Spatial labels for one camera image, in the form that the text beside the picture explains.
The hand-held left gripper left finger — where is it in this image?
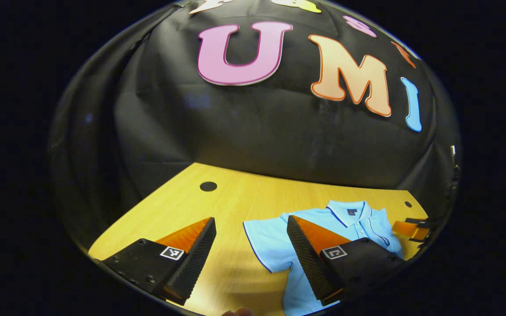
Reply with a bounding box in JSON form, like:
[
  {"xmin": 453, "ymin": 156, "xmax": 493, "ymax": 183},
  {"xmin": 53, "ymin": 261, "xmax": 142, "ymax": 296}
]
[{"xmin": 99, "ymin": 216, "xmax": 217, "ymax": 306}]

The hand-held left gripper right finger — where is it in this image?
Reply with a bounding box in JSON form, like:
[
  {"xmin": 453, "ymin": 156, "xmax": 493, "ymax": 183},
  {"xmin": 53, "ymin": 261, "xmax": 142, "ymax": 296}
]
[{"xmin": 286, "ymin": 214, "xmax": 407, "ymax": 307}]

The light blue T-shirt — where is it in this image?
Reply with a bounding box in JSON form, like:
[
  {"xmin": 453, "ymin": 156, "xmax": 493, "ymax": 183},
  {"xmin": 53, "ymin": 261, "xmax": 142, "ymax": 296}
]
[{"xmin": 243, "ymin": 200, "xmax": 405, "ymax": 316}]

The black backdrop cloth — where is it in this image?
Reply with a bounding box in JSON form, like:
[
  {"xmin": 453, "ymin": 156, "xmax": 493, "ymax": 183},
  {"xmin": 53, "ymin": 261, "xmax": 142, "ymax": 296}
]
[{"xmin": 47, "ymin": 0, "xmax": 462, "ymax": 251}]

